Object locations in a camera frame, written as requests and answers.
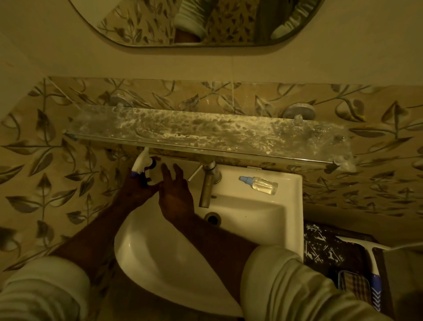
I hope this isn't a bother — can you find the white ceramic sink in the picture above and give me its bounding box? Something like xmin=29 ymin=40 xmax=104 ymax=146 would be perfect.
xmin=114 ymin=164 xmax=304 ymax=318

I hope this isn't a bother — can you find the white squeegee blue handle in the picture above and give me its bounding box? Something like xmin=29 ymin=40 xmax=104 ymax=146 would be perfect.
xmin=335 ymin=235 xmax=392 ymax=312

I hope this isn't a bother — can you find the person's right forearm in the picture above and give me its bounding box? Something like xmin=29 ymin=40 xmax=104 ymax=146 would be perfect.
xmin=178 ymin=215 xmax=260 ymax=305

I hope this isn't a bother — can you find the frameless wall mirror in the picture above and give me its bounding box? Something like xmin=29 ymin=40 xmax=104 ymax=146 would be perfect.
xmin=67 ymin=0 xmax=326 ymax=48

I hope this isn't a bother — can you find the person's grey sleeve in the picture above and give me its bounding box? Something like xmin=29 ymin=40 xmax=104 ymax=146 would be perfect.
xmin=0 ymin=256 xmax=92 ymax=321
xmin=240 ymin=244 xmax=394 ymax=321

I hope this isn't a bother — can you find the person's left forearm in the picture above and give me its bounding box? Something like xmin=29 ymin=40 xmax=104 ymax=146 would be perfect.
xmin=51 ymin=202 xmax=139 ymax=282

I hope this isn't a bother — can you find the dark patterned tray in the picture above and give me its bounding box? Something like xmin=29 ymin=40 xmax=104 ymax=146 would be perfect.
xmin=303 ymin=222 xmax=396 ymax=318

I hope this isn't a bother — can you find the round chrome shelf bracket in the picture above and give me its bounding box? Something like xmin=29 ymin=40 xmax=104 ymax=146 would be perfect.
xmin=109 ymin=93 xmax=134 ymax=108
xmin=281 ymin=103 xmax=316 ymax=121

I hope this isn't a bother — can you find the person's left hand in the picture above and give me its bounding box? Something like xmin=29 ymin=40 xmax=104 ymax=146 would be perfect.
xmin=114 ymin=165 xmax=159 ymax=212

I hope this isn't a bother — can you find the stained glass shelf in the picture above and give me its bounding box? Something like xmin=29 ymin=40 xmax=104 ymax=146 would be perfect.
xmin=64 ymin=105 xmax=357 ymax=172

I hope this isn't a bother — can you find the small clear bottle blue cap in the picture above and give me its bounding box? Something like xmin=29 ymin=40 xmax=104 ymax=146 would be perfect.
xmin=238 ymin=175 xmax=279 ymax=196

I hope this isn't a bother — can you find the chrome sink faucet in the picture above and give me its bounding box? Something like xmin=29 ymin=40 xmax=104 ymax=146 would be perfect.
xmin=187 ymin=160 xmax=222 ymax=209

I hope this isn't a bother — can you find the person's left grey sleeve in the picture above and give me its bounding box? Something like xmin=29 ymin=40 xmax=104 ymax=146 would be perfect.
xmin=0 ymin=256 xmax=92 ymax=321

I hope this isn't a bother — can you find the person's right grey sleeve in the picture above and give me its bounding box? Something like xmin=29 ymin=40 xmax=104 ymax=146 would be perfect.
xmin=240 ymin=244 xmax=394 ymax=321

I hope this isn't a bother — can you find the white spray bottle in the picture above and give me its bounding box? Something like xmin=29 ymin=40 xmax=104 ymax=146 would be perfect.
xmin=130 ymin=147 xmax=158 ymax=186

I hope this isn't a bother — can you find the person's right hand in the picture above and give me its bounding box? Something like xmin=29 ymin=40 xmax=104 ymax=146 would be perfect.
xmin=158 ymin=163 xmax=196 ymax=229

